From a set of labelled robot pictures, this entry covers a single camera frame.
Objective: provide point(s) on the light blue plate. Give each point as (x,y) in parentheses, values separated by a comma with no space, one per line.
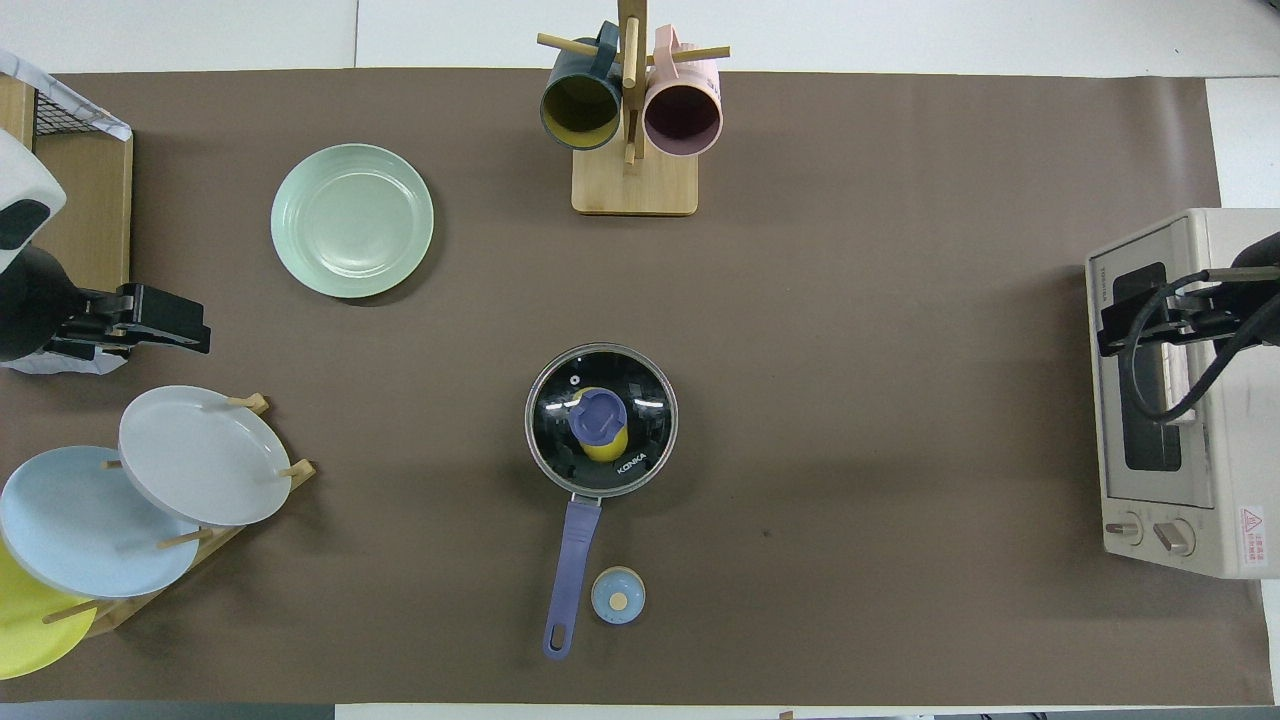
(80,520)

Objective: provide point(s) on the wooden mug tree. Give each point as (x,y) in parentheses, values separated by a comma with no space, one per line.
(634,185)

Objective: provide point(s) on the grey plate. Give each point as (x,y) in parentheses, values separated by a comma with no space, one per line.
(205,456)

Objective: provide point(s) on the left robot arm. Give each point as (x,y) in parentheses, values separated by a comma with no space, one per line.
(25,180)

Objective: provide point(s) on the beige toaster oven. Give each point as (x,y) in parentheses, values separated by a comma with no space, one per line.
(1190,500)

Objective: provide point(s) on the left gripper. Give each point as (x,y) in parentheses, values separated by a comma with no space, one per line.
(35,305)

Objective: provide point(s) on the pale green plate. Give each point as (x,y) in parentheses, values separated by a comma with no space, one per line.
(352,220)

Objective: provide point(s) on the wooden storage box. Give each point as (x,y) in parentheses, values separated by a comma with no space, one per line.
(95,215)

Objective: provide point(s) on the pink mug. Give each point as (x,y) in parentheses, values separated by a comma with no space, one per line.
(683,118)

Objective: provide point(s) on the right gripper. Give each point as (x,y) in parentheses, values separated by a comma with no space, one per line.
(1262,252)

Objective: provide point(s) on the glass lid with purple knob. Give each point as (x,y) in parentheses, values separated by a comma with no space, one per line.
(640,400)

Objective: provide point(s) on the yellow potato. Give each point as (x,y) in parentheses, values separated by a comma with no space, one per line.
(602,449)

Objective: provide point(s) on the wooden plate rack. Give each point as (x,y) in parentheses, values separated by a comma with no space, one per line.
(215,545)

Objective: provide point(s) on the dark blue mug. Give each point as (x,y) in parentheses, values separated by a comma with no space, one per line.
(580,110)

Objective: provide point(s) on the yellow plate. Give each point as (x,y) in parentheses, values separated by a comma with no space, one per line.
(35,630)

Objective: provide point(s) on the small blue round container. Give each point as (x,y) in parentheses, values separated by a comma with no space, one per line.
(617,596)

